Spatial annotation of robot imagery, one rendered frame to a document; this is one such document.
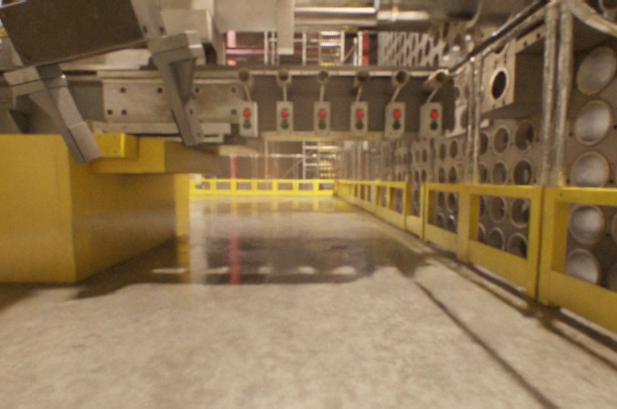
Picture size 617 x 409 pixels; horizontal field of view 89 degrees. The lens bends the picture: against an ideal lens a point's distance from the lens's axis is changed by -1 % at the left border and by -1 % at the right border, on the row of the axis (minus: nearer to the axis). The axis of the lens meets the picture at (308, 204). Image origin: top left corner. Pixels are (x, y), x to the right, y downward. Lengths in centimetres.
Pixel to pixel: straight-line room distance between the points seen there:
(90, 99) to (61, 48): 162
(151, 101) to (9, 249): 86
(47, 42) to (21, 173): 128
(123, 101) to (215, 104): 46
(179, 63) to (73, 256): 129
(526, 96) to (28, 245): 265
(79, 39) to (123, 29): 4
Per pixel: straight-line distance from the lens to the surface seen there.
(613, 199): 114
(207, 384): 76
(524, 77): 243
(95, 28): 37
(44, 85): 43
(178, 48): 34
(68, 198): 155
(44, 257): 164
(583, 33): 233
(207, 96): 173
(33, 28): 41
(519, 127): 297
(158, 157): 150
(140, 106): 184
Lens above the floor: 42
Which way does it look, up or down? 5 degrees down
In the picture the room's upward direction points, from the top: straight up
